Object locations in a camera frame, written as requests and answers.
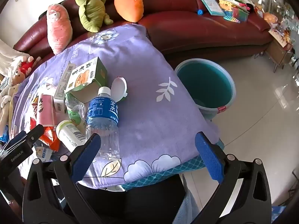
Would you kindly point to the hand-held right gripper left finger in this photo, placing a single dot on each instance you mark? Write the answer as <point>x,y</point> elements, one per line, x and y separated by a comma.
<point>87,154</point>

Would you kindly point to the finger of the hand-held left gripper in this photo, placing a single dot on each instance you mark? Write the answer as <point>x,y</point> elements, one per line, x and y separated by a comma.
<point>18,138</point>
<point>35,133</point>

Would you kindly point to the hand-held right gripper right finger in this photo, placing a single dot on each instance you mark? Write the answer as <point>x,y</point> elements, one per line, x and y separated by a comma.
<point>210,156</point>

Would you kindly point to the teal plastic bucket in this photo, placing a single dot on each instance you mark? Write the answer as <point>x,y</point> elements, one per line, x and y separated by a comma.
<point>205,84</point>

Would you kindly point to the orange snack bag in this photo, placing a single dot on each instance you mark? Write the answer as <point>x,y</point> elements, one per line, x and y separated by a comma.
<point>52,140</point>

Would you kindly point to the small blue white packet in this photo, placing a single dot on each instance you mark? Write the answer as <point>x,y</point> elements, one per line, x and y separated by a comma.
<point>44,154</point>

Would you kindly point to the white pill bottle green cap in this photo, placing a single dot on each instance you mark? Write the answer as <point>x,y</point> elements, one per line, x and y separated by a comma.
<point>70,134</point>

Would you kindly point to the pink paper carton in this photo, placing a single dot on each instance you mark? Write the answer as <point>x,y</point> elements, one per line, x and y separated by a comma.
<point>48,109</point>

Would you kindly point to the white rabbit plush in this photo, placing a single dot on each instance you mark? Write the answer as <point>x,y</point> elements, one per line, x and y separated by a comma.
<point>8,102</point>

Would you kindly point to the small white barcode box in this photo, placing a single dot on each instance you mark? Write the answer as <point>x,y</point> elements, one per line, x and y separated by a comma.
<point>59,105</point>

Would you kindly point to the clear water bottle blue label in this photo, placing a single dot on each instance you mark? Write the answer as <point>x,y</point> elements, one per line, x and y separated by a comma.
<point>102,112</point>

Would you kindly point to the teal patterned tablecloth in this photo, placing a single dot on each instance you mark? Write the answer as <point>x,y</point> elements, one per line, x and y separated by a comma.
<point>163,176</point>

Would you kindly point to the grey-blue trouser leg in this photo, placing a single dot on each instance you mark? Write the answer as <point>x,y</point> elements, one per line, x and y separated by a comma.
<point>189,203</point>

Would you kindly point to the long white box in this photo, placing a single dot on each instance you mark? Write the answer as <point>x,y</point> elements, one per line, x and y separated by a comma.
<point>62,84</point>

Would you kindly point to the beige bear plush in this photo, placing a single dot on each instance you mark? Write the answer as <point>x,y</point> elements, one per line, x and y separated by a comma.
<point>17,78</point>

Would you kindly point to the black garment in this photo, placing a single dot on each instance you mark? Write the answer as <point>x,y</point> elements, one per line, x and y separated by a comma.
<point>130,203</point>

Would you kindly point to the purple floral blanket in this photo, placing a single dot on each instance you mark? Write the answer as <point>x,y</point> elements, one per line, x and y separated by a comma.
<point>144,112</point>

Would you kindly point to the green and white carton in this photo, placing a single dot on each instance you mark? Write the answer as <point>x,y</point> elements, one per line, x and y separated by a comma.
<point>81,79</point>

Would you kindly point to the white round plastic capsule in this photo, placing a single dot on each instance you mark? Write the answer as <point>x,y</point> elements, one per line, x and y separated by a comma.
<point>118,87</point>

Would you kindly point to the white cloth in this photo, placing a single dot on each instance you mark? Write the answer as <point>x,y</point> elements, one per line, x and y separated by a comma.
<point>9,53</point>

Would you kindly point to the pink plush toy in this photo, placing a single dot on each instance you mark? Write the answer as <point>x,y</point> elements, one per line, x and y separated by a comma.
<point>58,32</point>

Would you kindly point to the wooden side cabinet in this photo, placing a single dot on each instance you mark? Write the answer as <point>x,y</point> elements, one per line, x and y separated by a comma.
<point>278,51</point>

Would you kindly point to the dark red leather sofa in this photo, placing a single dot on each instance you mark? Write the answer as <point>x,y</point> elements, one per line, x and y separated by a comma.
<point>186,28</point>

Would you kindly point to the green dinosaur plush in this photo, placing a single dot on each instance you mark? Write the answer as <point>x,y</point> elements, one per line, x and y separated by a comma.
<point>91,11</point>

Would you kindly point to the small blue cap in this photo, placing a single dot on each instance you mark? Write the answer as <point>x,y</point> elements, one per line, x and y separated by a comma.
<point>200,12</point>

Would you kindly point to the light blue picture book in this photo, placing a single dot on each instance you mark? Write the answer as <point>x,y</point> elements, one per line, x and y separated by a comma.
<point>211,5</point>

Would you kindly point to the orange plush on cabinet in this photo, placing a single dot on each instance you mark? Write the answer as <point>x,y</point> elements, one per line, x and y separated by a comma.
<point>270,18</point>

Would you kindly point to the pile of colourful toys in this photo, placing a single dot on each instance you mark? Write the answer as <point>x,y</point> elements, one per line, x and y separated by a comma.
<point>234,7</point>

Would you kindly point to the orange carrot plush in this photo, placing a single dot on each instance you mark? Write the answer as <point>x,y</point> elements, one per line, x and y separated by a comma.
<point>128,4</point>

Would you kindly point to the glass display cabinet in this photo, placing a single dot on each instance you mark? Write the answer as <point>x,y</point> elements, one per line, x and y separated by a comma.
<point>287,16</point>

